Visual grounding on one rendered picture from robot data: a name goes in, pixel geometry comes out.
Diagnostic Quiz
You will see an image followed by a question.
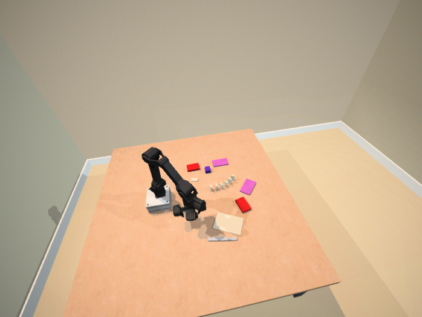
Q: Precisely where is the pink flat rectangular block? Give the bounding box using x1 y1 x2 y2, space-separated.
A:
212 158 228 167

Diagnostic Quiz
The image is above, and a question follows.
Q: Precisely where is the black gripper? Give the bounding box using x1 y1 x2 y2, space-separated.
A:
173 204 206 218

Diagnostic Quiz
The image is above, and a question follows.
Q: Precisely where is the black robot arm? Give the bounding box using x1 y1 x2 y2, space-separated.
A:
141 147 206 221

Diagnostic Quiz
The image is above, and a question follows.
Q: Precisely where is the pink flat rectangular slab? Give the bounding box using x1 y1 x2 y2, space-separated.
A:
240 179 256 195

